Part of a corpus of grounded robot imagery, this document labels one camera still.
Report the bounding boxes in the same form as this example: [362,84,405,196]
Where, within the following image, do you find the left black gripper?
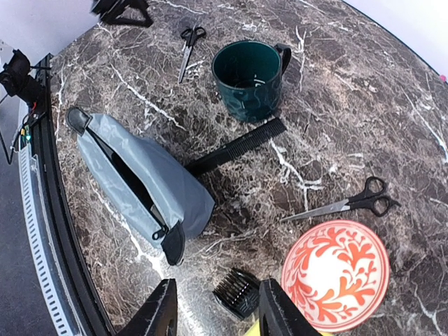
[90,0,153,28]

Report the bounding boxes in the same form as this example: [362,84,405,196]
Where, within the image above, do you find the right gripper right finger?
[258,278,321,336]

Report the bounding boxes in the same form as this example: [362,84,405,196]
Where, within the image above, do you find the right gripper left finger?
[117,279,178,336]

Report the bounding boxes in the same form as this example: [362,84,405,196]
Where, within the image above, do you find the small black scissors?
[178,27,207,84]

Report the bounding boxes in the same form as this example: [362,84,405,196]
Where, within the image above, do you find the grey zipper pouch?
[66,106,215,265]

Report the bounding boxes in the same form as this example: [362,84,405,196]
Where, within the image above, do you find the long black-handled scissors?
[280,176,401,223]

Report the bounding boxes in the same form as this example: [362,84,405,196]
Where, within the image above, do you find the yellow sponge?
[244,319,333,336]

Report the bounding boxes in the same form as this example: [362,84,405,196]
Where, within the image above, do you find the black clipper guard comb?
[213,267,261,321]

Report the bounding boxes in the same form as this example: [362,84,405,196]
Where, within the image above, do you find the dark green mug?
[211,40,292,123]

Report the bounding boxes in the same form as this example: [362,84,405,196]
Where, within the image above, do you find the white slotted cable duct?
[18,145,83,335]

